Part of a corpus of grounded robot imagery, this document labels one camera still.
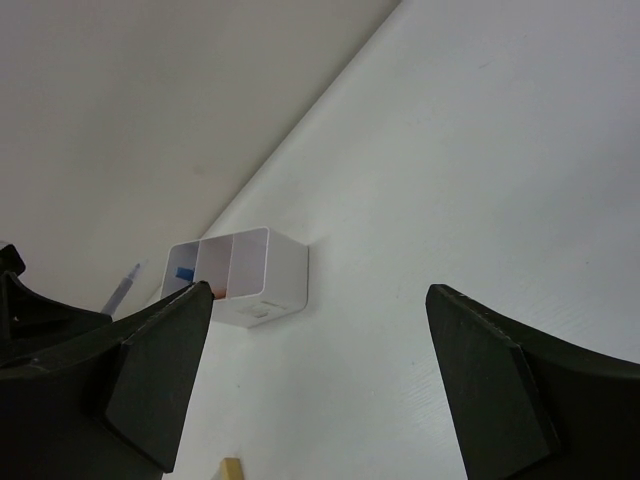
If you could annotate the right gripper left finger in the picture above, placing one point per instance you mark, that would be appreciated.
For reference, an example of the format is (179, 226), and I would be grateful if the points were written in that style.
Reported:
(84, 393)

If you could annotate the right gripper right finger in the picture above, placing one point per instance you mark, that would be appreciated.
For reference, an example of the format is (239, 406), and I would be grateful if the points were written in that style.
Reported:
(528, 405)

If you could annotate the purple pen clear cap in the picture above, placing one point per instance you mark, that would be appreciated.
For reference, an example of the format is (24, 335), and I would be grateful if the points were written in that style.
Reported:
(121, 291)

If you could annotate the blue-capped clear spray bottle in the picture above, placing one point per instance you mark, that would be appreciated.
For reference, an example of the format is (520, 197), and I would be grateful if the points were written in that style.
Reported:
(184, 274)

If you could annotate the orange highlighter pen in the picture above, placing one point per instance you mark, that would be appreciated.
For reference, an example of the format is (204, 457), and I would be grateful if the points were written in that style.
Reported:
(219, 293)

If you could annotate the yellow eraser with sleeve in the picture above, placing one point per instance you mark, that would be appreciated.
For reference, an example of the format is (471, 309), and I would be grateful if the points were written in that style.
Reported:
(230, 468)

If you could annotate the white three-compartment organizer box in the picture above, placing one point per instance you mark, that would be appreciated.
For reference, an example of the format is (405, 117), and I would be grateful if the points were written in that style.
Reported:
(264, 272)

